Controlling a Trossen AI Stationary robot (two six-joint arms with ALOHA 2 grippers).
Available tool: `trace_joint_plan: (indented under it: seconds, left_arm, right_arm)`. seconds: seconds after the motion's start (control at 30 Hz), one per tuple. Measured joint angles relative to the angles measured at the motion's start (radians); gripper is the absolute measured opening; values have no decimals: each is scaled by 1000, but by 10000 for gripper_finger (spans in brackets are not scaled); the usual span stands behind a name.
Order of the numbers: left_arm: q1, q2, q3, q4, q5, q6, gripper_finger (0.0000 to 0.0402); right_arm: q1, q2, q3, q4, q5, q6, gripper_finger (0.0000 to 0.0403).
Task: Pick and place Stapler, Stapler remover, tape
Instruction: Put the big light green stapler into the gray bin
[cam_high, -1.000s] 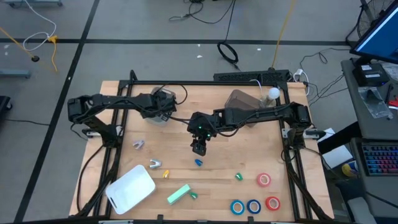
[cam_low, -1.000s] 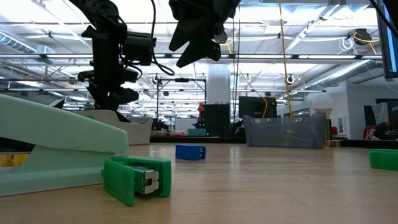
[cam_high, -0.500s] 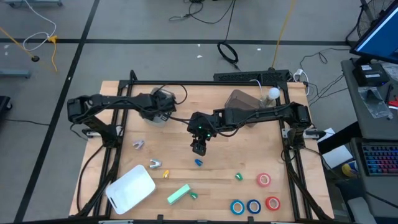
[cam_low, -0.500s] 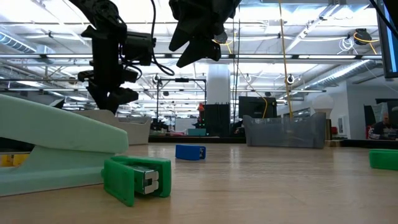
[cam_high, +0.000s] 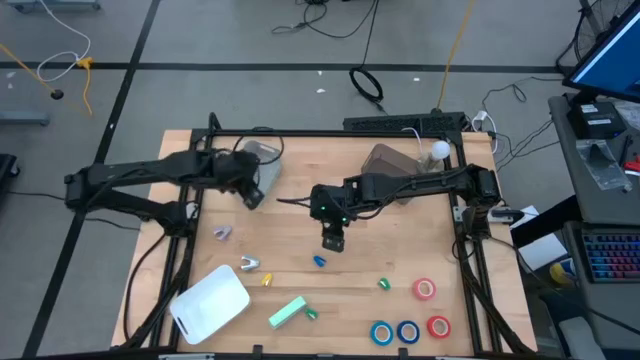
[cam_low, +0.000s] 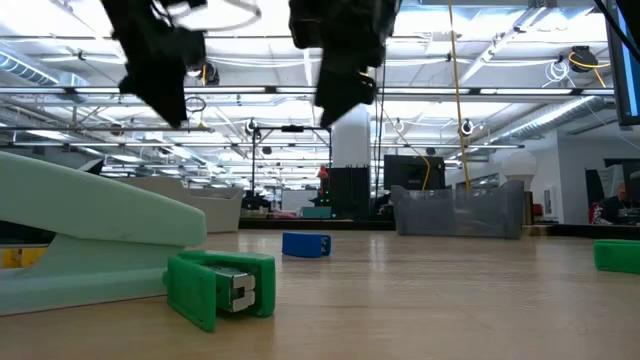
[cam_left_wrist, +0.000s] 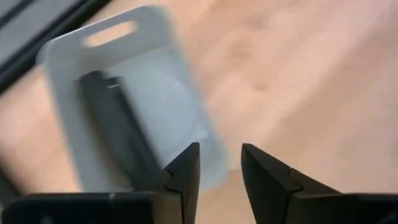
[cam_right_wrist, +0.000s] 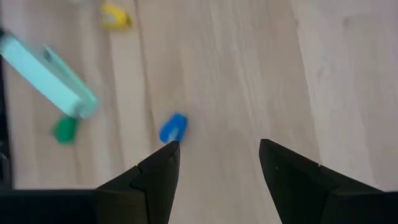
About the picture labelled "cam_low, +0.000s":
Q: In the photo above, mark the translucent grey plastic bin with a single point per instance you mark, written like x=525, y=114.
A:
x=450, y=215

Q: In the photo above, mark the green mini stapler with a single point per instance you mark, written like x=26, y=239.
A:
x=220, y=290
x=617, y=256

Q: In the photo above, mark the white plastic bin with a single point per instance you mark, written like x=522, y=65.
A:
x=225, y=210

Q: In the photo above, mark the black cabinet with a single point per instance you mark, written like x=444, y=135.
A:
x=350, y=192

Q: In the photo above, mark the black monitor back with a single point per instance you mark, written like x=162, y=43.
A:
x=412, y=172

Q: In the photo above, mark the computer monitor blue screen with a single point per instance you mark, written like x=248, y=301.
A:
x=627, y=75

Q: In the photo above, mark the teal box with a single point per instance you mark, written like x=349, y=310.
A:
x=316, y=212

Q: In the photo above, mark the white round column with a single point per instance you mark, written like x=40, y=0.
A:
x=355, y=145

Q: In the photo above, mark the mint green stapler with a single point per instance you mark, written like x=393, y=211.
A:
x=90, y=225

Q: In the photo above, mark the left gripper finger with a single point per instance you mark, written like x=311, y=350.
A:
x=160, y=95

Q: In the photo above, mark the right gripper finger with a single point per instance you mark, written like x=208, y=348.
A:
x=345, y=90

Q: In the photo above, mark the black aluminium table frame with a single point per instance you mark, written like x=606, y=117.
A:
x=320, y=225

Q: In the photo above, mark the blue mini stapler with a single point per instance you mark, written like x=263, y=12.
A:
x=306, y=245

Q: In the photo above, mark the white panel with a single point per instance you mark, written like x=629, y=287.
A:
x=299, y=202

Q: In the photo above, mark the black camera rig frame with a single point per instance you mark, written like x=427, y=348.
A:
x=292, y=128

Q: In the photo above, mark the black softbox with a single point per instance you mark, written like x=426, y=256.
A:
x=95, y=167

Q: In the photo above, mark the person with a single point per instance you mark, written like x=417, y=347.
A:
x=615, y=210

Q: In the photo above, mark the yellow mini stapler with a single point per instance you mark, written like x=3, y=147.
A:
x=17, y=257

